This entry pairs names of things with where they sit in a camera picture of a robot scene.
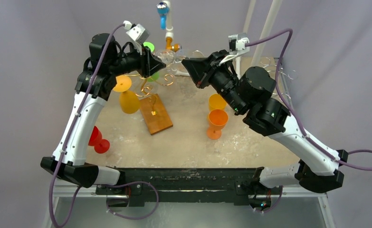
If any gold wire wine glass rack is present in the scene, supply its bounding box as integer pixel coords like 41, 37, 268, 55
123, 49, 205, 136

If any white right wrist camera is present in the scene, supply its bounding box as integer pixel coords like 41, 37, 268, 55
219, 33, 250, 66

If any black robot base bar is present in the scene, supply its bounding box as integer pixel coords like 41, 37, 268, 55
95, 167, 282, 209

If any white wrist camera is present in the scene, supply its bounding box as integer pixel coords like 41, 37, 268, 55
123, 20, 150, 53
219, 33, 250, 66

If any blue faucet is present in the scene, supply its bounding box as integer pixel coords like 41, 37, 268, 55
156, 1, 171, 29

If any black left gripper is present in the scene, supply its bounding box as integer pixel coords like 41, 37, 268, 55
109, 41, 166, 78

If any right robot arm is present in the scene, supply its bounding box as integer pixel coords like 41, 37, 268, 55
182, 56, 348, 193

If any white PVC pipe frame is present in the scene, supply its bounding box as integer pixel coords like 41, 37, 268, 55
163, 0, 257, 78

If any yellow plastic goblet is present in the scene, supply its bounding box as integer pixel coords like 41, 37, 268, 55
208, 94, 227, 111

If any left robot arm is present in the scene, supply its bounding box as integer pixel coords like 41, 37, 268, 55
40, 33, 166, 194

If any chrome spiral glass rack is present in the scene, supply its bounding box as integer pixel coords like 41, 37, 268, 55
260, 57, 297, 106

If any green plastic goblet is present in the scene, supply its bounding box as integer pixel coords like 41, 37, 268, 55
139, 41, 166, 81

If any yellow-orange plastic goblet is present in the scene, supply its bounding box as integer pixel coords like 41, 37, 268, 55
113, 75, 140, 114

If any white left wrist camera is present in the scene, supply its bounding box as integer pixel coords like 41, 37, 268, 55
123, 20, 150, 53

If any orange plastic goblet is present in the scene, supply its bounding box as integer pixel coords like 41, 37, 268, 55
206, 109, 229, 140

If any yellow faucet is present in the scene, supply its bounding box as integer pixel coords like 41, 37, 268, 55
165, 37, 182, 52

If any red plastic goblet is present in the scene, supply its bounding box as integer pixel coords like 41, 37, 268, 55
88, 126, 110, 154

